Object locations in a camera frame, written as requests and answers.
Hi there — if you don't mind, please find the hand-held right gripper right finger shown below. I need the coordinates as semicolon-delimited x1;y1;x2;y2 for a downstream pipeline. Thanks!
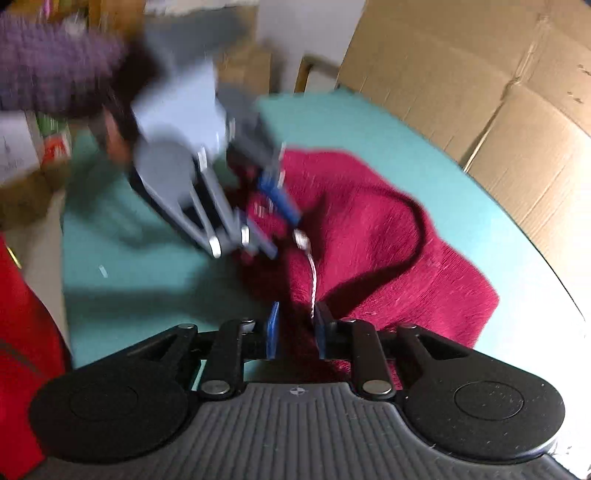
313;301;469;401

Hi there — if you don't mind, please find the person's red garment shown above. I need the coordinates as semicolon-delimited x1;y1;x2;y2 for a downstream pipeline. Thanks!
0;233;74;480

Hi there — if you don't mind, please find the brown cardboard box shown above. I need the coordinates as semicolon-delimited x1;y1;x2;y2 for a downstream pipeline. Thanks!
0;161;71;223
216;44;274;96

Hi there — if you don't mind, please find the white box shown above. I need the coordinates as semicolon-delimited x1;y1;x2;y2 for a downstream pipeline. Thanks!
0;113;43;186

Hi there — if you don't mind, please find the silver cord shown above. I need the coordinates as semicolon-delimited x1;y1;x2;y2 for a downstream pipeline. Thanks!
293;230;322;322

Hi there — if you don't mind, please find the flattened cardboard box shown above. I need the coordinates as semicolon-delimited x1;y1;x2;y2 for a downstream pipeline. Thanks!
336;0;591;288

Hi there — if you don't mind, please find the wooden chair frame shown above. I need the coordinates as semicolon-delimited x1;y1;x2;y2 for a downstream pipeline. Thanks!
294;54;345;94

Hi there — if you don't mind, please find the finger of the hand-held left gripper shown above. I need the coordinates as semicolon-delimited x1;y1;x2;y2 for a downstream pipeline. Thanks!
131;157;303;260
224;106;288;197

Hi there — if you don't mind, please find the colourful printed box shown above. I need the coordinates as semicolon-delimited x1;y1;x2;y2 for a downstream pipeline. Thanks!
36;113;73;165

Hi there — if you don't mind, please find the person's left forearm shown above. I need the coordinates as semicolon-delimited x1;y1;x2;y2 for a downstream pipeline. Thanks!
0;13;136;117

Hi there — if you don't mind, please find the person's left hand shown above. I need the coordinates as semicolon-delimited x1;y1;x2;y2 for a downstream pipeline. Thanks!
92;108;140;163

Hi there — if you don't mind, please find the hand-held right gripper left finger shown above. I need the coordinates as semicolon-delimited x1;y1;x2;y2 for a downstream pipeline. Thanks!
124;302;282;401

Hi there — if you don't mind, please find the dark red knit sweater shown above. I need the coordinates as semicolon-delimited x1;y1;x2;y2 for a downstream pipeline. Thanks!
240;147;502;385

